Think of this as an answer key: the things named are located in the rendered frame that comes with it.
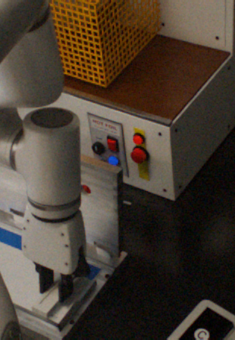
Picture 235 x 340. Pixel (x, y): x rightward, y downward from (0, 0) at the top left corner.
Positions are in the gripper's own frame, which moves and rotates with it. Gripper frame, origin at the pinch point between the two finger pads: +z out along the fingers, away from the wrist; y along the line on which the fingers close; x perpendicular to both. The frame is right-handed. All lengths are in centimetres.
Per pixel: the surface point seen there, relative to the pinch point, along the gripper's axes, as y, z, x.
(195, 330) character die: 23.4, 1.9, 5.3
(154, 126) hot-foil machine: 2.9, -18.9, 25.9
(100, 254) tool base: 1.3, 0.9, 11.1
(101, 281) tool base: 4.8, 1.9, 6.5
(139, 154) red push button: 0.1, -12.2, 25.7
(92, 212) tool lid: -0.6, -7.3, 11.3
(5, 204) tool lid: -19.1, -2.5, 10.4
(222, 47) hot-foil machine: 4, -25, 48
